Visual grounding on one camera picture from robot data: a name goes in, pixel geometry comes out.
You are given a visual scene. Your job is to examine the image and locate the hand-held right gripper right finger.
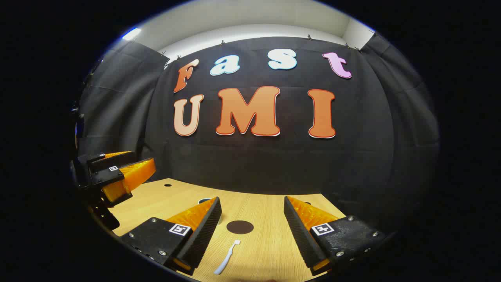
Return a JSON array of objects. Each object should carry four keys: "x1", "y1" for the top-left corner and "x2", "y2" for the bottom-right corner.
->
[{"x1": 284, "y1": 196, "x2": 386, "y2": 277}]

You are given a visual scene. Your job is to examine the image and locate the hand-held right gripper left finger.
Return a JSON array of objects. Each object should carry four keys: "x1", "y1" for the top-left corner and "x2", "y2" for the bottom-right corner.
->
[{"x1": 119, "y1": 197, "x2": 222, "y2": 276}]

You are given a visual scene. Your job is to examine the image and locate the light blue cup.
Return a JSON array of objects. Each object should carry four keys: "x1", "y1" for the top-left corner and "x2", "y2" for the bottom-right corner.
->
[{"x1": 198, "y1": 197, "x2": 223, "y2": 226}]

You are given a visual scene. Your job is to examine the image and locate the white toothbrush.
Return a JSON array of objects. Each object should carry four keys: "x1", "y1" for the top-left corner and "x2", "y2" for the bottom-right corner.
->
[{"x1": 213, "y1": 240, "x2": 241, "y2": 275}]

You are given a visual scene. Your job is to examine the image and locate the brown round coaster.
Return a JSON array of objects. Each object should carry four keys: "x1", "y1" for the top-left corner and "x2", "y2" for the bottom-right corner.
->
[{"x1": 226, "y1": 220, "x2": 254, "y2": 235}]

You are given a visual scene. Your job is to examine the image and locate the wooden desktop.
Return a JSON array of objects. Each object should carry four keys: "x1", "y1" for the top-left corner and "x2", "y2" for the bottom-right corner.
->
[{"x1": 108, "y1": 178, "x2": 347, "y2": 282}]

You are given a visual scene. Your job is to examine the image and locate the ceiling light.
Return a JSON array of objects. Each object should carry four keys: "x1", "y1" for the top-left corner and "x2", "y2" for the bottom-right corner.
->
[{"x1": 121, "y1": 27, "x2": 142, "y2": 41}]

